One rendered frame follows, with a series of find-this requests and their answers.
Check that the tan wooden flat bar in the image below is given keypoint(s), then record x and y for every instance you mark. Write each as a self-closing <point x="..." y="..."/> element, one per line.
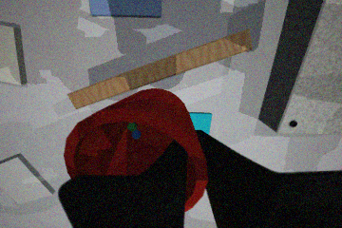
<point x="180" y="62"/>

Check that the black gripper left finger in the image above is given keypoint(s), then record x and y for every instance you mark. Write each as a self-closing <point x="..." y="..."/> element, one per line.
<point x="156" y="196"/>

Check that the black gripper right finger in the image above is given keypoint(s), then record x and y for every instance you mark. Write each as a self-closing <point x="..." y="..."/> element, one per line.
<point x="245" y="194"/>

